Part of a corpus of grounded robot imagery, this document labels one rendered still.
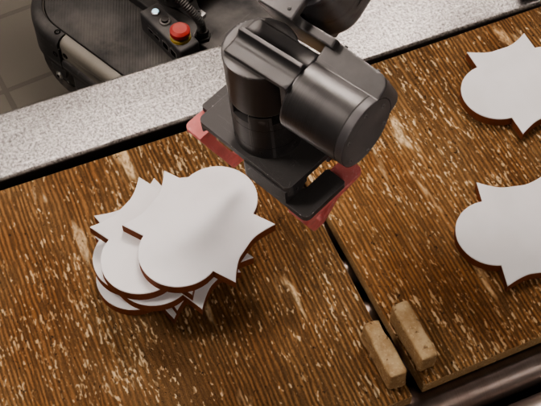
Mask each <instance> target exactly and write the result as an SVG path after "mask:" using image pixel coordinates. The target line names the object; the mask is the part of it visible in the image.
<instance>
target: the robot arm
mask: <svg viewBox="0 0 541 406"><path fill-rule="evenodd" d="M256 1H257V2H258V3H259V4H260V5H261V6H262V7H263V8H264V9H265V10H266V11H267V12H268V13H269V14H270V15H271V16H272V17H273V19H271V18H259V17H257V18H254V19H248V20H246V21H243V22H241V23H239V24H238V25H236V26H234V27H233V28H232V29H231V30H230V31H229V32H228V33H227V34H226V36H225V38H224V39H223V42H222V45H221V57H222V61H223V66H224V71H225V80H226V85H225V86H223V87H222V88H221V89H220V90H219V91H217V92H216V93H215V94H214V95H213V96H211V98H210V99H208V100H207V101H206V102H205V103H204V104H203V105H202V107H203V110H202V111H201V112H200V113H199V114H197V115H196V116H195V117H194V118H193V119H191V120H190V121H189V122H188V123H187V126H186V127H187V131H188V132H189V133H190V134H191V135H193V136H194V137H195V138H197V139H198V140H199V141H201V142H202V143H203V144H204V145H205V146H206V147H208V148H209V149H210V150H211V151H213V152H214V153H215V154H217V155H218V156H220V157H221V158H222V159H223V160H224V161H225V162H226V163H228V164H229V165H230V166H232V167H233V168H235V167H237V166H238V165H239V164H240V163H241V162H242V161H243V160H244V166H245V171H246V175H247V176H248V177H249V178H250V179H252V180H253V181H254V182H256V183H257V184H258V185H260V186H261V187H262V188H263V189H265V190H266V191H267V192H268V193H269V194H270V195H272V196H273V197H274V198H276V199H277V200H278V201H280V202H281V203H282V204H284V205H285V206H286V207H287V208H288V211H289V213H291V214H292V215H293V216H295V217H296V218H298V219H299V220H300V221H301V222H302V223H303V224H304V225H306V226H307V227H308V228H310V229H311V230H313V231H315V230H317V229H318V228H319V227H320V226H321V225H322V224H323V223H324V222H325V221H326V219H327V217H328V215H329V214H330V212H331V210H332V208H333V206H334V205H335V203H336V201H337V199H338V198H339V197H340V196H341V195H342V194H343V193H344V192H345V191H346V190H347V189H348V188H349V186H350V185H351V184H352V183H353V182H354V181H355V180H356V179H357V178H358V177H359V176H360V175H361V168H360V166H358V165H357V163H358V162H359V161H361V160H362V159H363V158H364V157H365V156H366V155H367V154H368V153H369V151H370V150H371V149H372V147H373V146H374V144H375V143H376V142H377V141H378V139H379V137H380V135H381V134H382V132H383V130H384V128H385V126H386V123H387V120H388V118H389V115H390V112H391V111H392V109H393V108H394V106H395V104H396V102H397V100H398V94H397V92H396V90H395V89H394V87H393V86H392V85H391V83H390V82H389V81H388V80H387V79H386V78H385V77H384V75H383V74H382V73H380V72H381V70H380V69H378V68H377V69H375V68H374V67H372V66H371V65H370V64H368V63H367V62H365V61H364V60H363V59H362V58H360V57H359V56H357V55H356V54H355V53H353V52H351V51H350V50H349V49H348V46H347V45H345V46H344V45H342V44H341V43H340V42H339V41H338V40H337V39H335V37H337V36H338V34H339V33H341V32H343V31H346V30H348V29H349V28H351V26H352V25H354V24H355V23H356V21H357V20H359V18H360V17H361V15H362V13H363V12H364V10H365V9H366V7H367V6H368V4H369V3H370V0H256ZM299 40H300V41H302V42H303V43H305V44H307V45H308V46H309V47H311V48H313V49H315V50H316V51H318V52H319V53H320V54H317V53H316V52H314V51H313V50H311V49H309V48H307V47H305V46H304V45H302V44H301V43H299ZM217 139H219V140H220V141H221V142H222V143H223V144H224V145H226V146H227V147H228V148H230V149H231V150H232V151H230V150H229V149H228V148H227V147H225V146H224V145H223V144H222V143H220V142H219V141H218V140H217ZM331 159H334V160H335V161H336V162H338V163H337V164H336V165H335V166H334V167H333V168H332V169H331V170H329V169H326V170H325V171H324V172H322V173H321V174H320V175H319V176H318V177H317V178H316V179H315V180H314V181H313V182H312V183H311V184H310V185H309V186H308V187H307V188H304V185H305V182H306V181H307V177H308V176H309V175H310V174H311V173H312V172H313V171H314V170H316V169H317V168H318V167H319V166H320V165H321V164H322V163H323V162H324V161H325V160H326V161H327V162H329V161H330V160H331Z"/></svg>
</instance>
